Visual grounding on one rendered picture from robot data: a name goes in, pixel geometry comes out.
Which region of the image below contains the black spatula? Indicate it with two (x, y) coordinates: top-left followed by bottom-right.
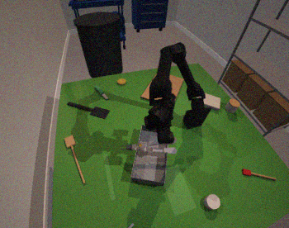
(67, 102), (109, 119)

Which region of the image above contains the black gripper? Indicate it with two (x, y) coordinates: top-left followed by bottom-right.
(156, 115), (175, 144)

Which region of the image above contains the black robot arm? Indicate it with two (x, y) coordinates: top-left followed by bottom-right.
(144, 42), (206, 131)

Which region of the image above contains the wooden board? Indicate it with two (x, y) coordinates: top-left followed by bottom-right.
(141, 75), (184, 101)

